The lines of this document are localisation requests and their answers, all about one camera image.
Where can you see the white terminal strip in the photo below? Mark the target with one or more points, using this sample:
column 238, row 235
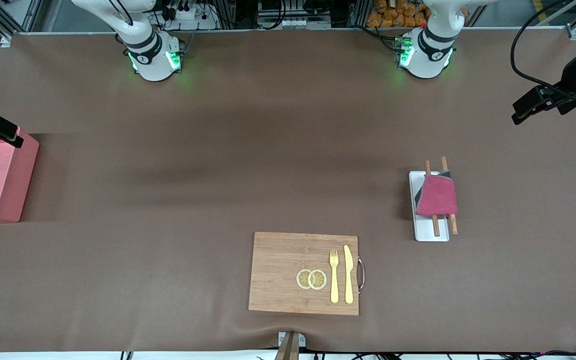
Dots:
column 293, row 22

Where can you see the wooden cutting board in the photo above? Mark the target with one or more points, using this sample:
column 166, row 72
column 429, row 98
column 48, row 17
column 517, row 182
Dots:
column 278, row 270

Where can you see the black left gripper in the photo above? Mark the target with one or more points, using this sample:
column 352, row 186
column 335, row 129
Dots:
column 572, row 76

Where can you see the yellow fork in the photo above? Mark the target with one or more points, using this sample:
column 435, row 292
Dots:
column 334, row 285

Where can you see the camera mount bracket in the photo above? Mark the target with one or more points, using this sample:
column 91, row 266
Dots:
column 290, row 347

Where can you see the yellow knife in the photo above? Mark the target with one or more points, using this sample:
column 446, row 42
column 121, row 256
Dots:
column 349, row 275

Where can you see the pink and grey cloth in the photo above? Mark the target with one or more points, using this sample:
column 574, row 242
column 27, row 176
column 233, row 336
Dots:
column 438, row 197

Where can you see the orange snack packets pile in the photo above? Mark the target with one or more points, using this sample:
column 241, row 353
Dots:
column 393, row 15

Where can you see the white power strip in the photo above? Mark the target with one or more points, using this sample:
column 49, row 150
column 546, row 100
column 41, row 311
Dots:
column 188, row 15

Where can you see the white rectangular tray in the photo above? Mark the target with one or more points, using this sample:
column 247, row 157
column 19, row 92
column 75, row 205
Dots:
column 425, row 230

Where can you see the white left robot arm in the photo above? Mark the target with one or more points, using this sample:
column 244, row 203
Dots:
column 430, row 50

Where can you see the brown wooden chopstick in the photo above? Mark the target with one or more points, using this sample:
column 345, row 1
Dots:
column 453, row 225
column 436, row 227

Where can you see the lemon slice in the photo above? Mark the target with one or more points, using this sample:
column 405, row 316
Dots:
column 302, row 279
column 318, row 279

